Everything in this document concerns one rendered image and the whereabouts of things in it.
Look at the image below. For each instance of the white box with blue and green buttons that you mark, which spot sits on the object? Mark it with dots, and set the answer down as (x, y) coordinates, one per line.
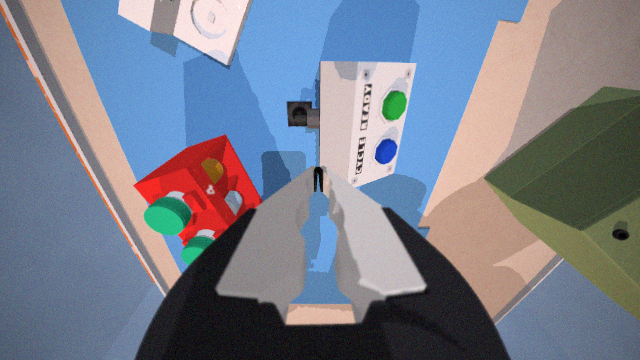
(360, 128)

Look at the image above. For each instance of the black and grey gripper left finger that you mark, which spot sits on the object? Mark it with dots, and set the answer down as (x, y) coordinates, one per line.
(261, 257)

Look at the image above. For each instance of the green cylinder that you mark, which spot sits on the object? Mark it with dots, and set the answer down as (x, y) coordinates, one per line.
(168, 216)
(194, 247)

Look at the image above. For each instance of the blue flat mat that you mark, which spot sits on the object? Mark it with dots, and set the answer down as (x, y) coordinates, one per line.
(163, 95)

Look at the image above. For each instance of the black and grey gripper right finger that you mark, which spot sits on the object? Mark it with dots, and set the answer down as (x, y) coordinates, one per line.
(379, 256)

